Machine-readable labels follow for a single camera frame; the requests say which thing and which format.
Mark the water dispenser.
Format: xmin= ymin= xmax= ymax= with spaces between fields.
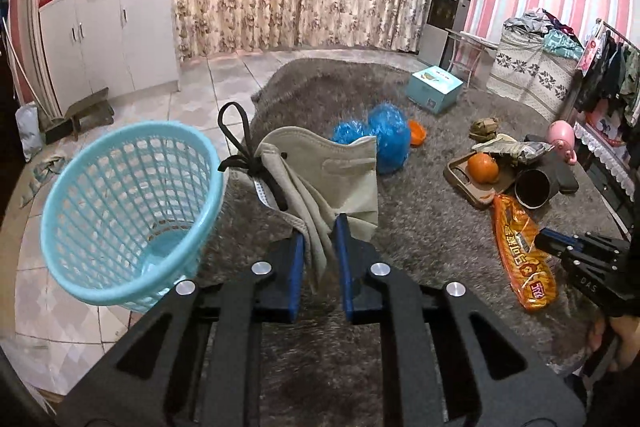
xmin=418 ymin=0 xmax=471 ymax=69

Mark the green rag on floor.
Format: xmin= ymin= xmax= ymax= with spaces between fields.
xmin=21 ymin=155 xmax=68 ymax=208

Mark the brown tray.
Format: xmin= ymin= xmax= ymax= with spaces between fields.
xmin=444 ymin=152 xmax=516 ymax=209

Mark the low shelf lace cover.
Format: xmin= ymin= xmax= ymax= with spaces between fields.
xmin=574 ymin=121 xmax=637 ymax=212

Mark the orange snack bag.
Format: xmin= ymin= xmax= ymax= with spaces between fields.
xmin=491 ymin=194 xmax=558 ymax=312

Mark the pile of clothes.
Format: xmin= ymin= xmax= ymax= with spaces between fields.
xmin=503 ymin=8 xmax=585 ymax=61

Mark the black cylinder cup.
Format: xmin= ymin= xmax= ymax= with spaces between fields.
xmin=513 ymin=161 xmax=560 ymax=210

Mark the white plastic bag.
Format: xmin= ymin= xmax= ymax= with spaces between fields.
xmin=15 ymin=102 xmax=43 ymax=162

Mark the orange fruit on tray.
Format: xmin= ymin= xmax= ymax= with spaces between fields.
xmin=466 ymin=153 xmax=500 ymax=184

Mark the person's right hand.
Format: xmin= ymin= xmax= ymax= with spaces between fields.
xmin=587 ymin=315 xmax=640 ymax=372

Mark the beige cloth bag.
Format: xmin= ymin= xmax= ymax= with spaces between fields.
xmin=218 ymin=102 xmax=378 ymax=291

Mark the light blue plastic basket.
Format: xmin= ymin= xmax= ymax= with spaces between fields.
xmin=40 ymin=121 xmax=224 ymax=313

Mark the clothes rack with clothes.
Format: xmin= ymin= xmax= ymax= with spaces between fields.
xmin=560 ymin=20 xmax=639 ymax=146

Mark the small wooden stool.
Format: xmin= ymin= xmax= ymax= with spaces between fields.
xmin=64 ymin=87 xmax=115 ymax=141

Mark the black flat case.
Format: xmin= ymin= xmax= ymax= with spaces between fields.
xmin=525 ymin=152 xmax=579 ymax=194

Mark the patterned covered chest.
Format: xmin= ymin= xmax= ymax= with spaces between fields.
xmin=486 ymin=28 xmax=577 ymax=121

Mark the folding metal table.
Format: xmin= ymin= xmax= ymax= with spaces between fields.
xmin=446 ymin=29 xmax=498 ymax=88

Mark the blue plastic bag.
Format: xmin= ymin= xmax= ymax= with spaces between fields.
xmin=331 ymin=102 xmax=411 ymax=176

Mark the small orange bowl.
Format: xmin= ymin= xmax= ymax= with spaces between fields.
xmin=408 ymin=119 xmax=427 ymax=147

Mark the white cabinet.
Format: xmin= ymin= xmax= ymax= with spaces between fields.
xmin=39 ymin=0 xmax=180 ymax=114

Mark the pink pig cup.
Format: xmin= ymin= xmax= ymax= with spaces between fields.
xmin=546 ymin=120 xmax=577 ymax=166

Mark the teal cardboard box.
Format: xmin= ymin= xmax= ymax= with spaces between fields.
xmin=406 ymin=66 xmax=464 ymax=114

